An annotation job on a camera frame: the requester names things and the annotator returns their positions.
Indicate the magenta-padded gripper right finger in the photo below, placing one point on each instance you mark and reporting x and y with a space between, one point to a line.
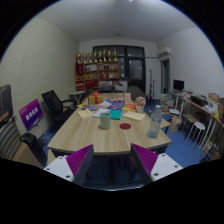
165 166

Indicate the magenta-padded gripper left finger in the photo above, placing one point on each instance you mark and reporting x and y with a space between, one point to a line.
56 166

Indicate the clear plastic water bottle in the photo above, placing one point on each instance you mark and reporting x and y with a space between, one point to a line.
155 124

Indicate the black bag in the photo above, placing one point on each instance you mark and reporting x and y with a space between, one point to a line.
31 143

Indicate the brown paper bag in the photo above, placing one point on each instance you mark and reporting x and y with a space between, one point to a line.
175 125

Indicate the small wooden side table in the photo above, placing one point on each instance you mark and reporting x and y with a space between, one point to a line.
165 123

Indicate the white round stool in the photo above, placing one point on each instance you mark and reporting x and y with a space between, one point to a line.
198 126

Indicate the wooden stool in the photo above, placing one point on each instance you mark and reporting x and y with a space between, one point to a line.
190 118

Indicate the striped chair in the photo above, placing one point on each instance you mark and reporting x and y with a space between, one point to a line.
9 138

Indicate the flat round red coaster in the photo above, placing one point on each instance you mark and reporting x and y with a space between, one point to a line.
125 126

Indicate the purple sign board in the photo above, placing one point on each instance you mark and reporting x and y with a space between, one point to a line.
30 114

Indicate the beige book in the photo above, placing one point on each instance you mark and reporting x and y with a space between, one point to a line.
85 113

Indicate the black office chair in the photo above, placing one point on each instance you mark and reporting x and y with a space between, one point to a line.
53 103

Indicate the stack of books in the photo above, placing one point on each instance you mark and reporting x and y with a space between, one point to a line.
166 101

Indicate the pale green cup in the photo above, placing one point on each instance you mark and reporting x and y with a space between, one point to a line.
105 121

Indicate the potted pink flowers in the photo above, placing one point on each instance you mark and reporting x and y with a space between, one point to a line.
140 103

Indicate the blue printed book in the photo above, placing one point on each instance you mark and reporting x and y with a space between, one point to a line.
90 107
114 107

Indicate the orange book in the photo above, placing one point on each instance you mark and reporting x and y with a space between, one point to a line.
129 107

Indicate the teal book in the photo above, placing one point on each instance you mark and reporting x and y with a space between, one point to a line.
116 114

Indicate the small white round table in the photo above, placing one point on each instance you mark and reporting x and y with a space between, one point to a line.
77 93

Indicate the small upright card box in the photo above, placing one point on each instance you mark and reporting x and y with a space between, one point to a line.
127 98

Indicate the yellow gift box red ribbon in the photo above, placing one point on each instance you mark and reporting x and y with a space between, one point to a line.
95 99

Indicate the grey armchair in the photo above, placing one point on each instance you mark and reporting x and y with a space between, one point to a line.
135 92

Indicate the black tripod stands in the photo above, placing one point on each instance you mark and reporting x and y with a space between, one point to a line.
153 86

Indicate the pink box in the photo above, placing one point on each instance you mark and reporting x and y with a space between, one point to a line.
116 100

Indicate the black computer monitor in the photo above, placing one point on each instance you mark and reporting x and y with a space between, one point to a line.
178 85

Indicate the black framed board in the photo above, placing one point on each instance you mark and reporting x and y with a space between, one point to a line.
5 101

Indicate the dark glass door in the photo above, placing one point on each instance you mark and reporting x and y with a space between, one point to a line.
135 70

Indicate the wooden shelf unit with trophies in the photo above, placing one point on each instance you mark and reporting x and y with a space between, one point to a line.
96 71

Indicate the long wooden wall desk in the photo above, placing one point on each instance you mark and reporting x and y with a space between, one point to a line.
200 107

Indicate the white wall air conditioner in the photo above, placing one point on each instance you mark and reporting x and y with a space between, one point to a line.
164 51

